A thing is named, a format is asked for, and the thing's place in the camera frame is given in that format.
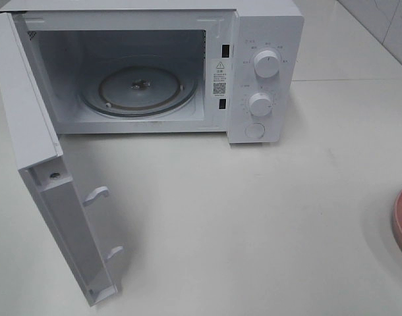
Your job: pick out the white upper power knob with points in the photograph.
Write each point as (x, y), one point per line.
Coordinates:
(267, 63)

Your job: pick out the round door release button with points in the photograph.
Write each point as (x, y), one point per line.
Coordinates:
(255, 131)

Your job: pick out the white microwave door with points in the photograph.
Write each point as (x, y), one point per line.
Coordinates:
(40, 164)

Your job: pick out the glass microwave turntable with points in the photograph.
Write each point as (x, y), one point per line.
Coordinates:
(140, 86)

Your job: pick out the white timer knob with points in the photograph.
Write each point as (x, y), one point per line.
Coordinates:
(260, 104)

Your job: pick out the white microwave oven body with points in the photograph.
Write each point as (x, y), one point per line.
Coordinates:
(67, 36)

